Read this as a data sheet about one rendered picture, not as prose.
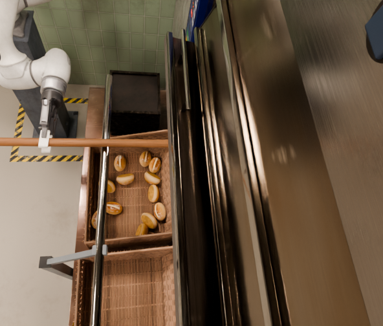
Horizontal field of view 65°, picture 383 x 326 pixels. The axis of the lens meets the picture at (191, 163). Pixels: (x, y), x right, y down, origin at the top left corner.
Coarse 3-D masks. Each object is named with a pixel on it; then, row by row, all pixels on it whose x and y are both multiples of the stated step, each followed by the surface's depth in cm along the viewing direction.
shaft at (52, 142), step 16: (0, 144) 104; (16, 144) 105; (32, 144) 106; (64, 144) 108; (80, 144) 109; (96, 144) 110; (112, 144) 111; (128, 144) 112; (144, 144) 113; (160, 144) 114
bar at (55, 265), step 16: (112, 80) 127; (96, 224) 102; (96, 240) 99; (48, 256) 115; (64, 256) 109; (80, 256) 104; (96, 256) 97; (64, 272) 135; (96, 272) 95; (96, 288) 93; (96, 304) 91; (96, 320) 89
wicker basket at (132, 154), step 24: (96, 168) 171; (144, 168) 175; (168, 168) 166; (96, 192) 165; (120, 192) 167; (144, 192) 169; (168, 192) 163; (120, 216) 162; (168, 216) 160; (120, 240) 140; (144, 240) 147; (168, 240) 151
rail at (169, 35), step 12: (168, 36) 105; (168, 48) 103; (168, 60) 101; (168, 72) 99; (168, 84) 98; (180, 168) 85; (180, 180) 83; (180, 192) 82; (180, 204) 80; (180, 216) 79; (180, 228) 78; (180, 240) 76; (180, 252) 75; (180, 264) 74; (180, 276) 73; (180, 288) 72; (180, 300) 71; (180, 312) 70; (180, 324) 69
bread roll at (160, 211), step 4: (156, 204) 162; (160, 204) 162; (156, 208) 160; (160, 208) 160; (164, 208) 162; (156, 212) 160; (160, 212) 159; (164, 212) 160; (156, 216) 160; (160, 216) 159; (164, 216) 160; (160, 220) 161
